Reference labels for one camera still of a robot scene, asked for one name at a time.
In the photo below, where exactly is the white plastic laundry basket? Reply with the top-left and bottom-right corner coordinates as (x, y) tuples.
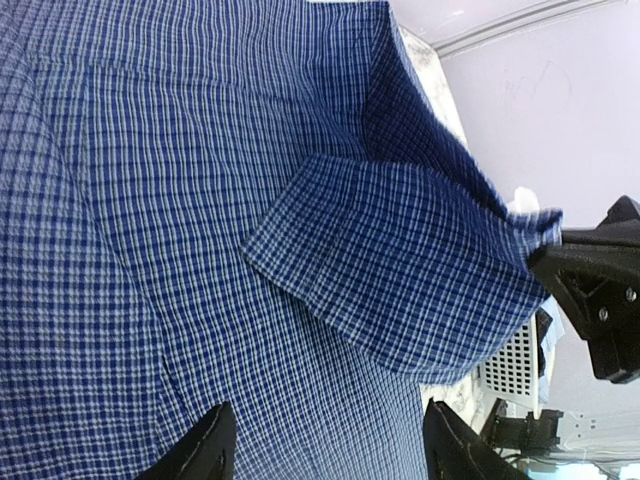
(478, 316), (541, 419)

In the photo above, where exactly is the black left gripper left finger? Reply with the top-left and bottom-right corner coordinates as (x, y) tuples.
(144, 402), (236, 480)

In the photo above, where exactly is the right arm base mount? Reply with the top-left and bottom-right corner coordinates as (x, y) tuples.
(480, 399), (564, 457)

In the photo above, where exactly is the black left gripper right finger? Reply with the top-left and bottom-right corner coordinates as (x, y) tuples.
(423, 398), (528, 480)

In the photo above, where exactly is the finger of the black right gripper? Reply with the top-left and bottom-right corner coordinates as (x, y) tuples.
(528, 244), (639, 384)
(562, 195), (639, 245)

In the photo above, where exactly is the light blue shirt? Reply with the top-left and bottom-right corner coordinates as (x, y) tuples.
(535, 297), (565, 404)

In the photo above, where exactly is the blue checked long sleeve shirt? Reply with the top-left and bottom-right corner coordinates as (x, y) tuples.
(1, 1), (562, 479)

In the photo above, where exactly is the right aluminium corner post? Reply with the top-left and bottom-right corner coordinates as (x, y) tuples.
(431, 1), (604, 58)

